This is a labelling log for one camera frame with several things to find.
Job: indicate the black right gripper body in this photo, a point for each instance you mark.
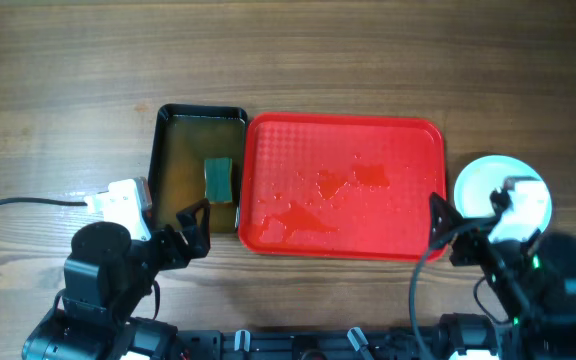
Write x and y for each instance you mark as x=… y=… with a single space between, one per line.
x=471 y=245

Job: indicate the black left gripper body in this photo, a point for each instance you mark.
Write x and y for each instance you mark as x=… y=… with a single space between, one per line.
x=154 y=250

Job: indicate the white plate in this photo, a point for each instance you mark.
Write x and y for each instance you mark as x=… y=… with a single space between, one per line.
x=479 y=179

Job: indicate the green yellow sponge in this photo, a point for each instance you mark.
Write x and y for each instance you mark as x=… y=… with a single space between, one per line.
x=217 y=174

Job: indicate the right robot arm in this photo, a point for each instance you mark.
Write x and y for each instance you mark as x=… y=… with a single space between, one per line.
x=534 y=281

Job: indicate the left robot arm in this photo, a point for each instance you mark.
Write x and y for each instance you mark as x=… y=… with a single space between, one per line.
x=106 y=275

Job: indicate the red plastic tray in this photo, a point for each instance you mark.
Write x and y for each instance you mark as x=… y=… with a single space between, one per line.
x=340 y=186

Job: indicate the black water tub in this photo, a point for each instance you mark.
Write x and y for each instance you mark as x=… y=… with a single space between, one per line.
x=185 y=136

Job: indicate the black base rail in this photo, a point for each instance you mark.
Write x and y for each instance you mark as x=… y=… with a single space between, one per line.
x=243 y=344

